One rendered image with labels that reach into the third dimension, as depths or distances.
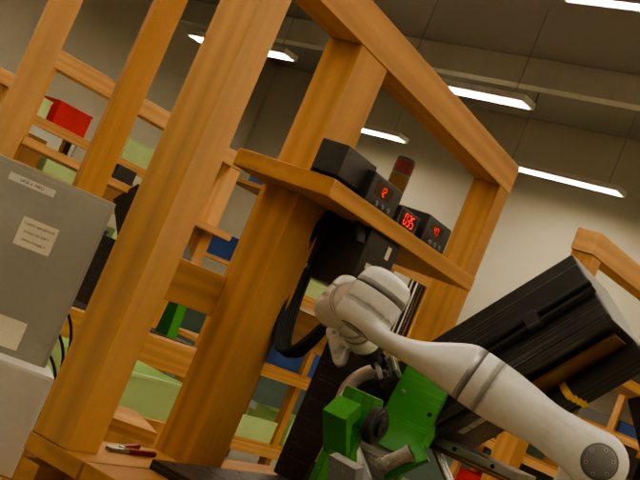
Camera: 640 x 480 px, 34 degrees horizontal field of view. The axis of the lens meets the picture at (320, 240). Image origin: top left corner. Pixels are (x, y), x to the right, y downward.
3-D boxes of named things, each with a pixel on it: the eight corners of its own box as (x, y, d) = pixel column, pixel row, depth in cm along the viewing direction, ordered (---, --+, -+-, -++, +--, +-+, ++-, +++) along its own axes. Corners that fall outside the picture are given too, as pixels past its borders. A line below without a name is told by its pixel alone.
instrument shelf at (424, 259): (470, 291, 289) (475, 278, 289) (328, 196, 211) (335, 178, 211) (392, 263, 301) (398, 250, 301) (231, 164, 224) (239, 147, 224)
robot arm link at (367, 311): (328, 310, 167) (462, 403, 161) (363, 261, 168) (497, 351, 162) (333, 320, 176) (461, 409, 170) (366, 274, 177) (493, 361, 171)
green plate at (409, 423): (421, 473, 229) (465, 388, 234) (412, 461, 222) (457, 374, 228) (377, 451, 235) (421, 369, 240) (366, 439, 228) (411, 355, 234)
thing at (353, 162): (366, 196, 234) (378, 168, 235) (337, 175, 221) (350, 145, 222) (340, 188, 238) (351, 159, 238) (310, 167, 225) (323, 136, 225)
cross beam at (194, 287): (390, 381, 314) (401, 353, 315) (130, 287, 202) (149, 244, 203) (375, 375, 316) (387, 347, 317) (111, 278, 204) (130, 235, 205)
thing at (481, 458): (531, 490, 239) (536, 477, 239) (510, 486, 225) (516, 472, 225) (386, 423, 259) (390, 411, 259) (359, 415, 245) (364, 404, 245)
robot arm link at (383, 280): (345, 264, 193) (318, 301, 192) (377, 257, 167) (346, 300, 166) (384, 293, 194) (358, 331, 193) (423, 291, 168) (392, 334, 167)
